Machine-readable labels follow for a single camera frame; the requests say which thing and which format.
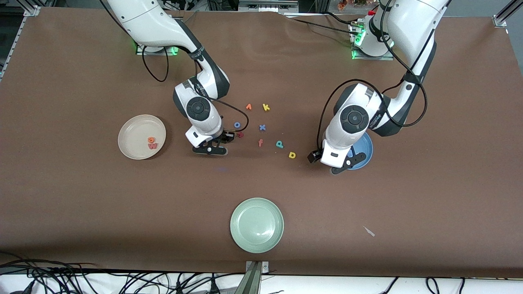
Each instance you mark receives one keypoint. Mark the teal foam letter p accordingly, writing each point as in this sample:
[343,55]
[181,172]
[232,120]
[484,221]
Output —
[277,143]

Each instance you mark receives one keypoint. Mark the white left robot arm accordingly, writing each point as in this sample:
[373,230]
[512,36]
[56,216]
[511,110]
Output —
[353,118]

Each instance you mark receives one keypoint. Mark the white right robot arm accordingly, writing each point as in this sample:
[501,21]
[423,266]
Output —
[198,108]

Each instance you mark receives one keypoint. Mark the yellow foam letter k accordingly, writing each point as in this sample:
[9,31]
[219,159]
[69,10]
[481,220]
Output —
[266,107]

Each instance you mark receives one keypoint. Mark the blue plate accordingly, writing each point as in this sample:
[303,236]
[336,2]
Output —
[363,153]

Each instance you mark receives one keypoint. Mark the beige brown plate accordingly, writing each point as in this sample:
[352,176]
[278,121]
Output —
[135,134]

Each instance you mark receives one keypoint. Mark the pale green plate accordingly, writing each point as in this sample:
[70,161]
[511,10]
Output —
[257,225]

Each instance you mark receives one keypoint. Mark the white paper scrap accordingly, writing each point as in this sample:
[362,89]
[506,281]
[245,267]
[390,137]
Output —
[369,231]

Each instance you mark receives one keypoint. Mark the brown paper table cover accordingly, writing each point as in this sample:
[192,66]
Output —
[81,196]

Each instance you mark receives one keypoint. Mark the small orange object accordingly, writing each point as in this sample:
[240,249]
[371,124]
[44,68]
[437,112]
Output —
[342,5]

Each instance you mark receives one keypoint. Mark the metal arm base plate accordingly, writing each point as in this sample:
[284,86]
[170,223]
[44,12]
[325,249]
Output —
[157,52]
[367,58]

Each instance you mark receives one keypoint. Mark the grey metal rail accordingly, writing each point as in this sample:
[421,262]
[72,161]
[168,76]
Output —
[265,6]

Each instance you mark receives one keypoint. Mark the aluminium frame profile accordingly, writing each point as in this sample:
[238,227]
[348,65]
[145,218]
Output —
[504,14]
[32,9]

